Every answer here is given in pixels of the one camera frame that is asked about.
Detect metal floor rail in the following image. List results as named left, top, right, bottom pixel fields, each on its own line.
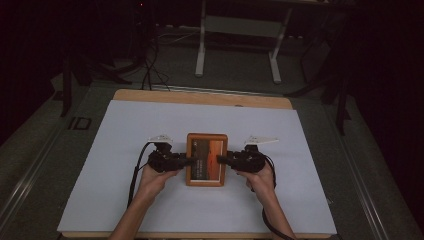
left=328, top=106, right=391, bottom=240
left=0, top=123, right=68, bottom=228

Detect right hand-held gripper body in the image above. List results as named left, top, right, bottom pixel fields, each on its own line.
left=233, top=134, right=280, bottom=174

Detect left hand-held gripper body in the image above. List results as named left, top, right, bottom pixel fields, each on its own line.
left=147, top=134, right=184, bottom=174

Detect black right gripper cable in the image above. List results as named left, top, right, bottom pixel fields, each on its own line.
left=250, top=154, right=296, bottom=240

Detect white table mat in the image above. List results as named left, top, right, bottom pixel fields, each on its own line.
left=56, top=99, right=338, bottom=236

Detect black floor bracket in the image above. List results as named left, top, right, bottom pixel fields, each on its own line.
left=67, top=116, right=93, bottom=131

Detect black floor cables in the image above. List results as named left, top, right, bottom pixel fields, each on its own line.
left=141, top=33, right=172, bottom=92

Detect white metal desk frame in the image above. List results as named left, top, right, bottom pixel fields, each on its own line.
left=194, top=0, right=295, bottom=85

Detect black metal stand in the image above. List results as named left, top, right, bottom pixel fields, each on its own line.
left=284, top=29, right=355, bottom=137
left=59, top=49, right=134, bottom=118

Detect person's left hand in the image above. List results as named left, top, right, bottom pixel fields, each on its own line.
left=137, top=164, right=183, bottom=202

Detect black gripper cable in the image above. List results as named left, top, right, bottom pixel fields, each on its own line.
left=250, top=154, right=296, bottom=240
left=126, top=142, right=158, bottom=210

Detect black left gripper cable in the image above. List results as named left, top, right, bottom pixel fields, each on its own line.
left=126, top=142, right=158, bottom=210

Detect person's right hand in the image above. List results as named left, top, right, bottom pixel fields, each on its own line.
left=234, top=159, right=278, bottom=198

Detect wooden photo frame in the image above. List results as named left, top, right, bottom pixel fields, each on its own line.
left=185, top=132, right=229, bottom=188

